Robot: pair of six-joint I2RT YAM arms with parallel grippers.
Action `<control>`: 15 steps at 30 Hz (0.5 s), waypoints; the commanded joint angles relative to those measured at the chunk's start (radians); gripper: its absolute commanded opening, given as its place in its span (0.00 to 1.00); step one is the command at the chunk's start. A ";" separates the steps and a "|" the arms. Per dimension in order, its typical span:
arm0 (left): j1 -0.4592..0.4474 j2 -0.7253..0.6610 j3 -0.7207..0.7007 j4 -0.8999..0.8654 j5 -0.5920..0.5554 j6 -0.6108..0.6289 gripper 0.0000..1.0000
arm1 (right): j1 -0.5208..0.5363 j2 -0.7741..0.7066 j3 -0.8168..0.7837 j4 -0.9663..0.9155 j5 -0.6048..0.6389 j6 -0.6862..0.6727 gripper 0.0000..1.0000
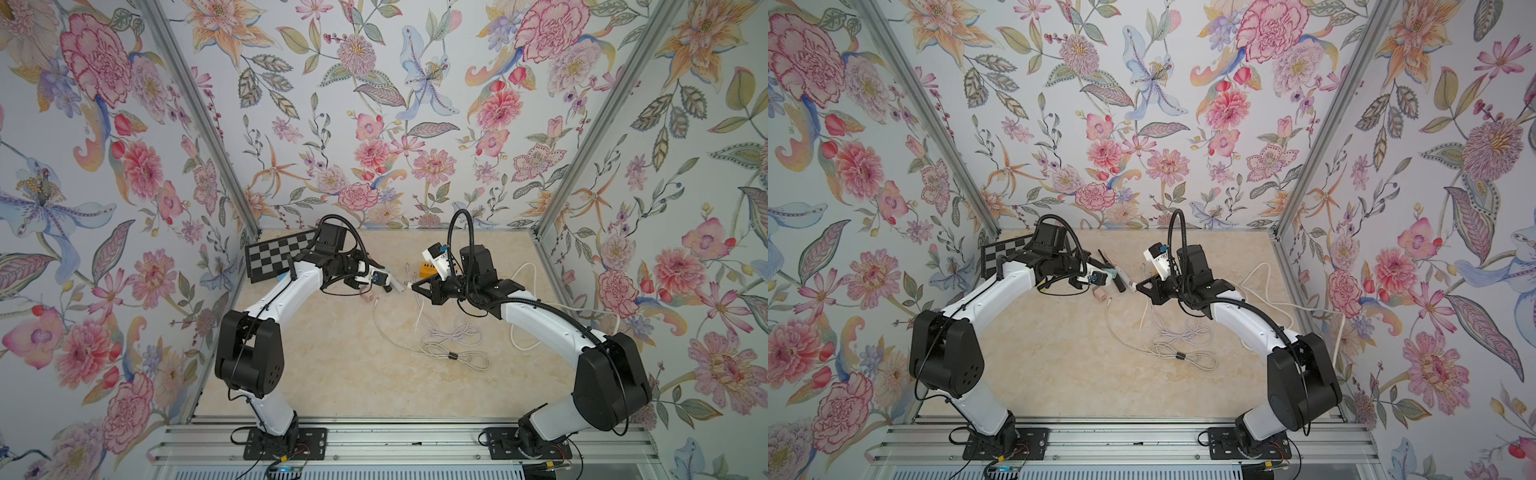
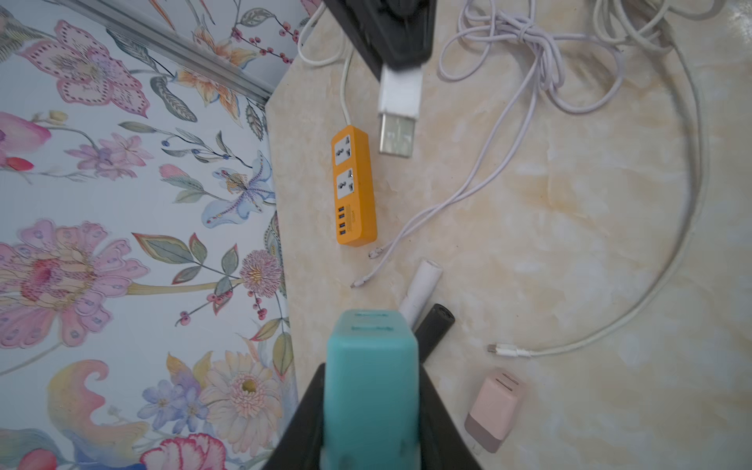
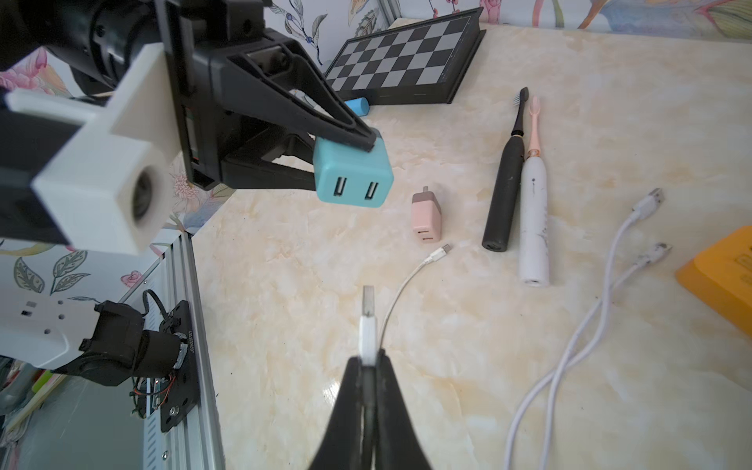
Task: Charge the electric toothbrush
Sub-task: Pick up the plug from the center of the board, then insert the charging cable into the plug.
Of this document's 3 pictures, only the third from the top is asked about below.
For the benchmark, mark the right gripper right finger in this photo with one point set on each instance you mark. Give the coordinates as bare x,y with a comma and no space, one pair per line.
397,444

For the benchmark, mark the aluminium mounting rail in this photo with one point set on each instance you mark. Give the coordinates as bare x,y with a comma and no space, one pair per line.
181,428

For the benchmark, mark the white pink electric toothbrush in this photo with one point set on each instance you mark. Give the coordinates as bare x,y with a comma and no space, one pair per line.
534,260

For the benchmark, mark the black white checkerboard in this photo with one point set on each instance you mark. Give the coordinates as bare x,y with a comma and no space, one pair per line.
421,63

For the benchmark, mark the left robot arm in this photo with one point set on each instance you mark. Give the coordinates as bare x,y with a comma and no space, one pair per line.
99,40

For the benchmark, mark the teal USB charger block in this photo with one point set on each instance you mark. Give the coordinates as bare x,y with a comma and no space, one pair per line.
349,176

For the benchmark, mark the pink USB charger block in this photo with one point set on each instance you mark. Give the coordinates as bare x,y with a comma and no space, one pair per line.
426,216

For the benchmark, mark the blue cylinder block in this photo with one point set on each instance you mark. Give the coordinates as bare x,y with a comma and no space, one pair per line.
360,106

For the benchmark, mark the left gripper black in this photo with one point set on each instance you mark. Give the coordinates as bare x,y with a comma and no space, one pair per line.
233,97

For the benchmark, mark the black electric toothbrush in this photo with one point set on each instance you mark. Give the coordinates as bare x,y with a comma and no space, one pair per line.
504,199

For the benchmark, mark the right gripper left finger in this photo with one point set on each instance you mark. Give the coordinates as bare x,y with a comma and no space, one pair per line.
341,446

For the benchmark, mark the orange power strip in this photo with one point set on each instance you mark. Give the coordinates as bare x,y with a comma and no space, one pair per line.
720,276

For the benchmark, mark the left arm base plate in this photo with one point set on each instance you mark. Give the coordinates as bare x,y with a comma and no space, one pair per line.
166,378

